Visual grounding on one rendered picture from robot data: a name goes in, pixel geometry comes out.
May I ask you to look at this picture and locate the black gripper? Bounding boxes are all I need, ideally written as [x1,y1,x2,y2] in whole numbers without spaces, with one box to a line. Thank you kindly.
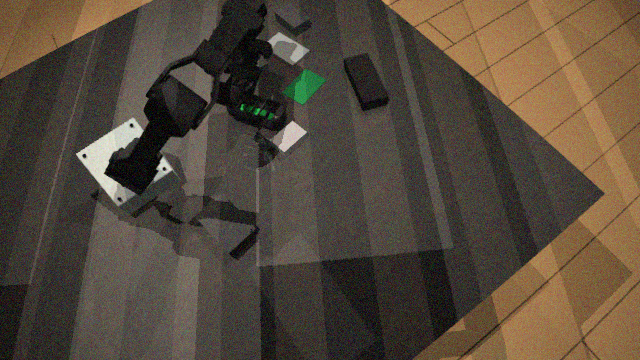
[216,39,273,109]

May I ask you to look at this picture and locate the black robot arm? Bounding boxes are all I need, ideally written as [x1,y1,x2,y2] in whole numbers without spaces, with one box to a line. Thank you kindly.
[103,0,267,196]

